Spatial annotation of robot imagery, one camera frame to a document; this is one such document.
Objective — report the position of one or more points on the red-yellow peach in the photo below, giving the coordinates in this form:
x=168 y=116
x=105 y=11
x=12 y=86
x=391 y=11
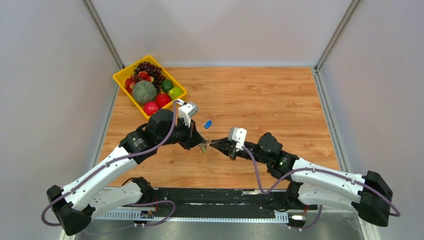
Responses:
x=150 y=79

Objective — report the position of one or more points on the silver key with blue tag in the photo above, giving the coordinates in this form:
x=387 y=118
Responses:
x=208 y=124

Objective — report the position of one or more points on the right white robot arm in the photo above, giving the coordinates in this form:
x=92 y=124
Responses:
x=366 y=194

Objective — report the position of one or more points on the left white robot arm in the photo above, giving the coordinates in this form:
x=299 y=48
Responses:
x=76 y=204

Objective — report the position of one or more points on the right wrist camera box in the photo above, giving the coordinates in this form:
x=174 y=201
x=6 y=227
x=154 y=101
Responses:
x=237 y=135

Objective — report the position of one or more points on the green netted melon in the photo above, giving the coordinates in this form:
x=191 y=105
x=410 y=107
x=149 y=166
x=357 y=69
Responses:
x=143 y=92

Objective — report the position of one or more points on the dark green lime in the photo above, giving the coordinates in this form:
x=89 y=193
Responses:
x=166 y=85

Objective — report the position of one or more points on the right aluminium frame post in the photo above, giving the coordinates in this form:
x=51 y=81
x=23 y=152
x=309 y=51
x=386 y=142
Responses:
x=337 y=33

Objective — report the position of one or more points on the yellow plastic fruit tray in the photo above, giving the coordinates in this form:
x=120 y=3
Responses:
x=124 y=78

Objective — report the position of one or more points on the aluminium frame post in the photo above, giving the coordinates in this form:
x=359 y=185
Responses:
x=91 y=9
x=337 y=33

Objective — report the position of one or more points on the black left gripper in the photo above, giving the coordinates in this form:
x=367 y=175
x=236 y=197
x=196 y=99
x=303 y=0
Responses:
x=193 y=138

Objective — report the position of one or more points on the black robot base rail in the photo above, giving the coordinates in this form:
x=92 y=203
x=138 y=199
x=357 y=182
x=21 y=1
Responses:
x=219 y=203

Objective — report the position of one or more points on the silver keyring bunch with keys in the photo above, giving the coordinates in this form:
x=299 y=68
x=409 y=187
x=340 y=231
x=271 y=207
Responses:
x=204 y=145

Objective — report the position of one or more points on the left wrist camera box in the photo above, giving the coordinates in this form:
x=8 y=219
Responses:
x=186 y=111

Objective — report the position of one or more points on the left aluminium frame post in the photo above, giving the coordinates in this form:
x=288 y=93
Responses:
x=91 y=9

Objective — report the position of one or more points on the dark purple grape bunch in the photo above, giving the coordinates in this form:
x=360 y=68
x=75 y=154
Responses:
x=153 y=71

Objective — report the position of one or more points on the red apple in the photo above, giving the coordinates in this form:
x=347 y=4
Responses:
x=162 y=100
x=150 y=108

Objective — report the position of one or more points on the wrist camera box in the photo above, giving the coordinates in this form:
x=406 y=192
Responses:
x=186 y=111
x=237 y=135

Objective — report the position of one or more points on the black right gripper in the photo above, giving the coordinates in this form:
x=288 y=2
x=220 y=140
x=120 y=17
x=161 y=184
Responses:
x=225 y=146

